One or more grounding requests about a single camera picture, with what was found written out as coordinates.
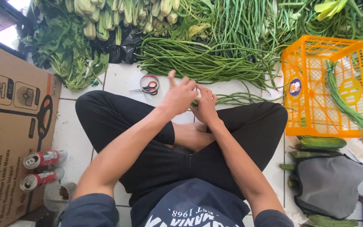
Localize person's left hand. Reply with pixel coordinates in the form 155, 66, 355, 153
159, 70, 200, 118

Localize person's right hand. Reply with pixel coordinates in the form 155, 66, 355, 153
190, 83, 222, 127

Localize small long bean bunch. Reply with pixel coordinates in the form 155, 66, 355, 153
190, 91, 283, 108

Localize loose heap of long beans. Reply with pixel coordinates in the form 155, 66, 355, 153
134, 37, 283, 91

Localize person's bare foot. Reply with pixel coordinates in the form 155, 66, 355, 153
168, 121, 216, 153

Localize clear tape roll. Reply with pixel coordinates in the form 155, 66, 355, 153
139, 74, 160, 95

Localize big pile of long beans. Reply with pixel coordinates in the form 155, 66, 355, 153
178, 0, 363, 81

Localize person's black trousers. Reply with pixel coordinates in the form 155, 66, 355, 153
75, 90, 289, 207

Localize black plastic bag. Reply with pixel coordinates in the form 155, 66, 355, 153
90, 25, 152, 64

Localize orange plastic crate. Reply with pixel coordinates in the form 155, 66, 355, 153
281, 35, 363, 139

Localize person's dark blue shirt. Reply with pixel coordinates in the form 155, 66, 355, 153
58, 178, 295, 227

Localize green cucumber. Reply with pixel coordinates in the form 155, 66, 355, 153
289, 150, 341, 159
296, 136, 348, 151
301, 214, 359, 227

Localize pile of bok choy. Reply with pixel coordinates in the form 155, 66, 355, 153
64, 0, 182, 46

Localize tied long bean bundle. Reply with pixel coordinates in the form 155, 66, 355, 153
325, 60, 363, 193

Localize yellow-green leafy vegetable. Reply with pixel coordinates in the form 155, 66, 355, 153
314, 0, 350, 21

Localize pile of dark leafy greens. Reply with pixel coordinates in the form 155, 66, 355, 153
20, 12, 110, 92

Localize grey cloth bag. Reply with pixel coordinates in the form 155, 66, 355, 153
294, 154, 363, 220

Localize red drink can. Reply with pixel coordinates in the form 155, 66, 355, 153
23, 149, 68, 170
20, 168, 65, 192

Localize brown cardboard box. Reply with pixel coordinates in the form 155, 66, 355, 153
0, 39, 62, 227

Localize orange-handled scissors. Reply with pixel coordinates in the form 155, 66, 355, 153
129, 81, 158, 95

